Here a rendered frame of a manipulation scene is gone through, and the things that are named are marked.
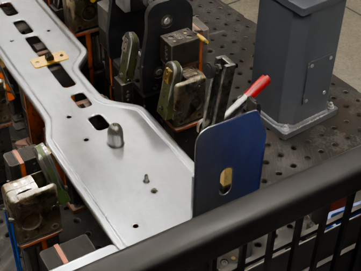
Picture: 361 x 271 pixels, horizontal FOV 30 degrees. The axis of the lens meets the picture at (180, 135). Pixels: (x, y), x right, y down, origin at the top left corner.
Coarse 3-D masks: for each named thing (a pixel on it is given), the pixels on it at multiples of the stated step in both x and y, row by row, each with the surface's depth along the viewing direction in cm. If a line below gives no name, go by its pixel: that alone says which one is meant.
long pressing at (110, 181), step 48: (0, 0) 177; (0, 48) 160; (48, 48) 160; (48, 96) 145; (96, 96) 145; (48, 144) 134; (96, 144) 134; (144, 144) 134; (96, 192) 123; (144, 192) 123
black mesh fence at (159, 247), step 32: (352, 160) 49; (256, 192) 46; (288, 192) 46; (320, 192) 47; (352, 192) 49; (192, 224) 44; (224, 224) 44; (256, 224) 45; (320, 224) 52; (128, 256) 42; (160, 256) 42; (192, 256) 43; (256, 256) 50; (352, 256) 58
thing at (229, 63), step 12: (216, 60) 119; (228, 60) 119; (204, 72) 118; (216, 72) 119; (228, 72) 118; (216, 84) 122; (228, 84) 120; (216, 96) 123; (228, 96) 122; (216, 108) 122; (204, 120) 126; (216, 120) 124
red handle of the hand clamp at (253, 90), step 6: (264, 78) 126; (252, 84) 127; (258, 84) 126; (264, 84) 126; (246, 90) 127; (252, 90) 126; (258, 90) 126; (246, 96) 126; (252, 96) 126; (234, 102) 127; (240, 102) 126; (246, 102) 127; (228, 108) 127; (234, 108) 126; (240, 108) 127; (228, 114) 126; (234, 114) 127
